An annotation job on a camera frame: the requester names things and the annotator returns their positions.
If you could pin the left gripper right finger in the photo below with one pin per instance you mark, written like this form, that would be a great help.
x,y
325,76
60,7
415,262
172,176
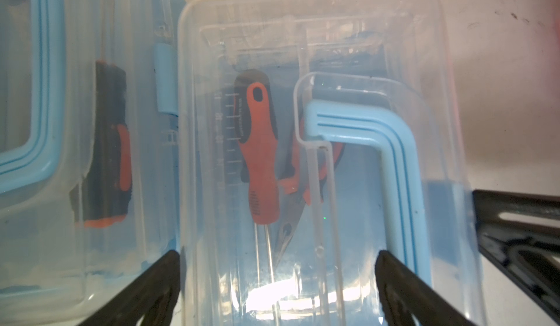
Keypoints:
x,y
407,300

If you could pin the orange screwdriver far box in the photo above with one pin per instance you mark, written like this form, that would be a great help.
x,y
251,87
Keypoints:
x,y
257,136

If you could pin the orange black screwdriver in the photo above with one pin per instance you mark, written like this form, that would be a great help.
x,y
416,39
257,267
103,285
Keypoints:
x,y
105,193

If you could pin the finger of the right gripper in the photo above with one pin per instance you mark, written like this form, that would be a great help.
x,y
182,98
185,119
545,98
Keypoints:
x,y
515,234

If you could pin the orange handled pliers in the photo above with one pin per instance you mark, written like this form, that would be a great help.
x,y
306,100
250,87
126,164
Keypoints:
x,y
298,196

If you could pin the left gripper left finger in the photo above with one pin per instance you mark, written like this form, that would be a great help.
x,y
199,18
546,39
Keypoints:
x,y
149,300

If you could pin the blue toolbox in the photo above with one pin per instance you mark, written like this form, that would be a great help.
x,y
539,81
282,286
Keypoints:
x,y
367,87
53,269

